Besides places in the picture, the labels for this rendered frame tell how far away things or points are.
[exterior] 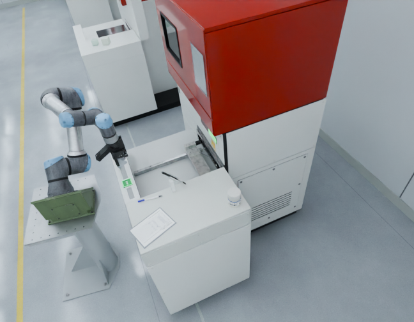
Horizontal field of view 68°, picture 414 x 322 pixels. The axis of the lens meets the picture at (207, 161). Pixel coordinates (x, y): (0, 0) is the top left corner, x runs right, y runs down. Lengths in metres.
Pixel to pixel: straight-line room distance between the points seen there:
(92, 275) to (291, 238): 1.65
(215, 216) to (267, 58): 0.84
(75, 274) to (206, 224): 1.51
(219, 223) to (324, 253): 1.26
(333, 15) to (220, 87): 0.65
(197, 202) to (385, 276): 1.62
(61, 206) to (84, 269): 0.97
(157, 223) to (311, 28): 1.24
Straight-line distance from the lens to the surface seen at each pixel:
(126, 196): 1.86
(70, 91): 2.02
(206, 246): 1.79
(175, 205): 1.74
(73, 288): 2.82
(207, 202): 1.72
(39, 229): 2.15
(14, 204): 3.67
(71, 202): 1.97
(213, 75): 1.48
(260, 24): 1.50
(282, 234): 2.75
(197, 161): 2.05
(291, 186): 2.45
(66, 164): 2.06
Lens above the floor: 2.34
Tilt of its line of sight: 46 degrees down
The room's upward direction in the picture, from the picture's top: 7 degrees counter-clockwise
